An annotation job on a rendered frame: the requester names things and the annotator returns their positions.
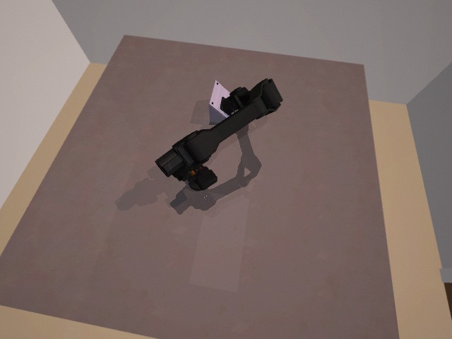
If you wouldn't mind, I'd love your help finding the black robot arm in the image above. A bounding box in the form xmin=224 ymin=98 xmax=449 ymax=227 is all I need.
xmin=155 ymin=78 xmax=283 ymax=182

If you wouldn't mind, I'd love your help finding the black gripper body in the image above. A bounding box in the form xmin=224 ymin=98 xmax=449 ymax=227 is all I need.
xmin=193 ymin=164 xmax=218 ymax=190

